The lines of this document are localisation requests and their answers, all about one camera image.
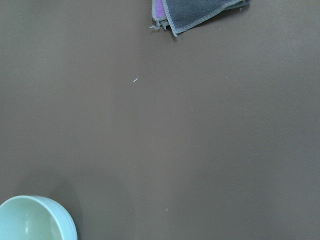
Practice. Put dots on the mint green bowl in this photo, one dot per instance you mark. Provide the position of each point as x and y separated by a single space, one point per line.
32 217

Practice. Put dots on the grey folded cloth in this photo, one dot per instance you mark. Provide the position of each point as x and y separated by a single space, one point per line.
182 15

